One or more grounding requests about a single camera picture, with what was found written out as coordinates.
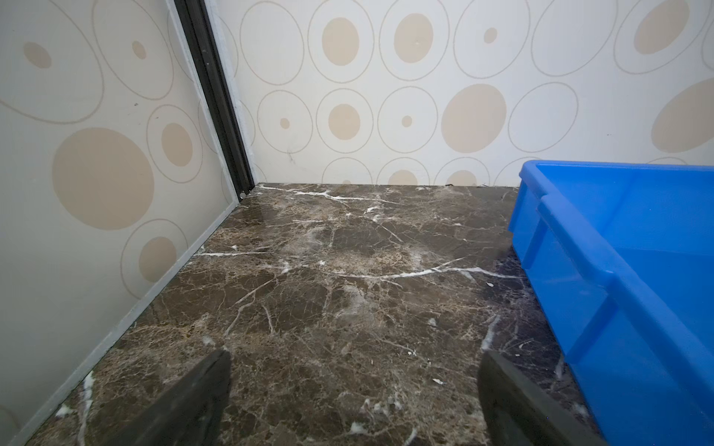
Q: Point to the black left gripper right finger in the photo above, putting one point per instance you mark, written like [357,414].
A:
[518,412]

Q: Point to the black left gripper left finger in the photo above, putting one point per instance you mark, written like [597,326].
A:
[189,413]

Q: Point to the black corner frame post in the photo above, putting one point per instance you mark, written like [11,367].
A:
[203,42]

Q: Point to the blue plastic bin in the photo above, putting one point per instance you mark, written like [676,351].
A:
[620,257]

